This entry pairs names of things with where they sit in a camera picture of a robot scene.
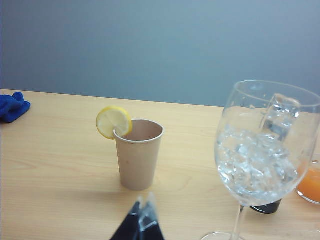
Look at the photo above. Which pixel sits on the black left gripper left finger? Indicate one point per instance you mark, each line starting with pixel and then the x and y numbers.
pixel 127 225

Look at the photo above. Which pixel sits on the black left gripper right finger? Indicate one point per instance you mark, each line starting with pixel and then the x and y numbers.
pixel 151 225

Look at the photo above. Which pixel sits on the clear cup with orange juice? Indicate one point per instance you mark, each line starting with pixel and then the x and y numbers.
pixel 311 182

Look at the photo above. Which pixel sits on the beige paper cup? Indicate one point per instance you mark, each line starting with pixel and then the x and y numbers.
pixel 137 165

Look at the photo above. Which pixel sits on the yellow lemon slice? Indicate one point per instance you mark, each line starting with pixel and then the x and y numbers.
pixel 107 122

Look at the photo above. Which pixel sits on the clear wine glass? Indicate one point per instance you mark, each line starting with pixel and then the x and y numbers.
pixel 250 160

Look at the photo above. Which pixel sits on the blue cloth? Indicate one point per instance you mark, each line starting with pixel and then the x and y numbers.
pixel 12 107

